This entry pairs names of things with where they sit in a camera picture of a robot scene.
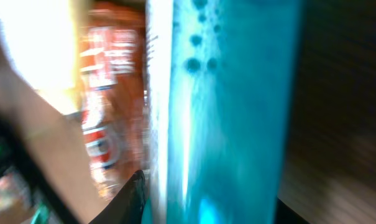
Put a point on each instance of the teal mouthwash bottle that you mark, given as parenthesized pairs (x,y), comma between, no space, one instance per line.
(220,79)

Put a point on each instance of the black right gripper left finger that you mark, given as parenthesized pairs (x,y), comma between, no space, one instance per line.
(128,205)

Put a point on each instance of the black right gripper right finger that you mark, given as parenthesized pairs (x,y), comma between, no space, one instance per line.
(285,215)

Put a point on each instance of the red orange candy bar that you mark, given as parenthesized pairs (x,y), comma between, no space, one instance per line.
(112,61)

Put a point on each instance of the cream snack bag blue edges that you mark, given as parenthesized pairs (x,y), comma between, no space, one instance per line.
(40,40)

